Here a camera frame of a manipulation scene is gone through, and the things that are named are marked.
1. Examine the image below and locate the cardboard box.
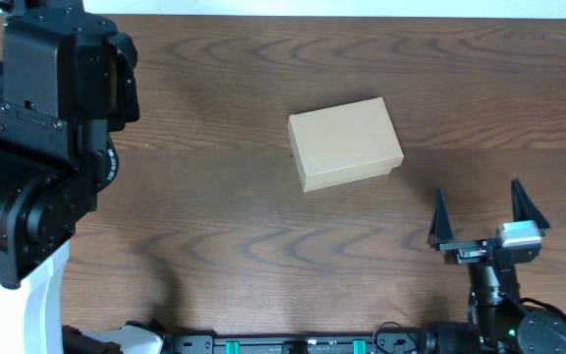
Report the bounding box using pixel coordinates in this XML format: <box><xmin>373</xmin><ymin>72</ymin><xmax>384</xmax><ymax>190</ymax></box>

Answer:
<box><xmin>288</xmin><ymin>97</ymin><xmax>404</xmax><ymax>192</ymax></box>

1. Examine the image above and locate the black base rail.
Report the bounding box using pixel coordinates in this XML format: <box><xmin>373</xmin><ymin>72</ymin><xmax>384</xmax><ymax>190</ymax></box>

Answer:
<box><xmin>61</xmin><ymin>322</ymin><xmax>481</xmax><ymax>354</ymax></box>

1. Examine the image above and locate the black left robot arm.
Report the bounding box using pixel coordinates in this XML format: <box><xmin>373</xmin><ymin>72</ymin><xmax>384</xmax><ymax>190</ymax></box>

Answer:
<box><xmin>0</xmin><ymin>0</ymin><xmax>170</xmax><ymax>354</ymax></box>

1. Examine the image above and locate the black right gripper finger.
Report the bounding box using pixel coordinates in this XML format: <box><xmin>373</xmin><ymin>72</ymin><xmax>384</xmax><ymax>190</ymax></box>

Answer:
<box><xmin>427</xmin><ymin>189</ymin><xmax>454</xmax><ymax>246</ymax></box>
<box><xmin>510</xmin><ymin>179</ymin><xmax>550</xmax><ymax>231</ymax></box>

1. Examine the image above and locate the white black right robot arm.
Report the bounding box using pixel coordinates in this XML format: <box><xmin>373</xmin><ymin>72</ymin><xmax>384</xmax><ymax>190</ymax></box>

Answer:
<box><xmin>420</xmin><ymin>179</ymin><xmax>566</xmax><ymax>354</ymax></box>

